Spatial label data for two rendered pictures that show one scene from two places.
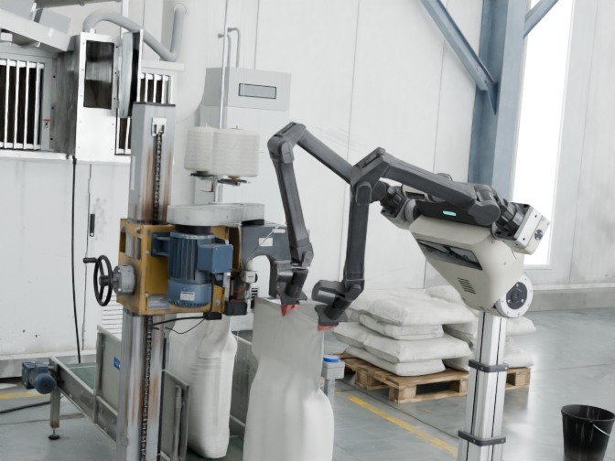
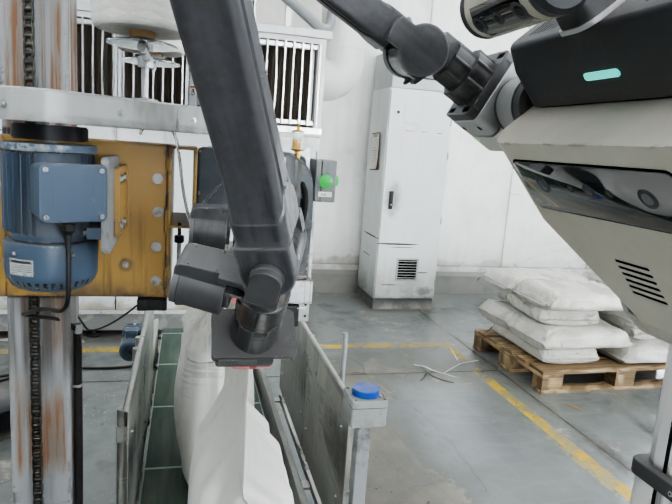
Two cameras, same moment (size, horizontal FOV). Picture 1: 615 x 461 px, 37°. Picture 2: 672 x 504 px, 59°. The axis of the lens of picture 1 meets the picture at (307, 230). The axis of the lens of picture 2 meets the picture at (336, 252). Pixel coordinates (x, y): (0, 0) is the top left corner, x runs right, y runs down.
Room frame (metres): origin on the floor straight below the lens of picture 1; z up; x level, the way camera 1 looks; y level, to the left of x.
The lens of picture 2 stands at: (2.24, -0.38, 1.36)
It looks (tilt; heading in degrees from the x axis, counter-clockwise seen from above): 10 degrees down; 17
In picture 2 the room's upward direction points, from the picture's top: 4 degrees clockwise
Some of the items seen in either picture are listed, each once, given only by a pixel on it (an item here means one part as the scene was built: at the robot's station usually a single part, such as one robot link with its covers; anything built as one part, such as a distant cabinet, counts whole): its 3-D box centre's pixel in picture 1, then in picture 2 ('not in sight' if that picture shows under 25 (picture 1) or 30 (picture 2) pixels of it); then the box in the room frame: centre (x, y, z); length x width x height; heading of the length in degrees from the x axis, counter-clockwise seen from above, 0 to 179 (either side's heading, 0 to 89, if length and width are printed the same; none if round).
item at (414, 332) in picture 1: (395, 322); (546, 304); (6.26, -0.66, 0.44); 0.66 x 0.42 x 0.14; 25
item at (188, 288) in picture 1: (190, 269); (51, 215); (3.08, 0.39, 1.21); 0.15 x 0.15 x 0.25
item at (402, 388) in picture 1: (428, 369); (581, 355); (6.44, -0.94, 0.07); 1.20 x 0.82 x 0.14; 123
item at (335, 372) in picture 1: (330, 368); (364, 406); (3.42, -0.12, 0.81); 0.08 x 0.08 x 0.06; 31
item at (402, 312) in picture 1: (421, 311); (575, 294); (6.10, -0.81, 0.56); 0.66 x 0.42 x 0.15; 121
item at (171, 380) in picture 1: (135, 399); (141, 398); (3.75, 0.67, 0.53); 1.05 x 0.02 x 0.41; 31
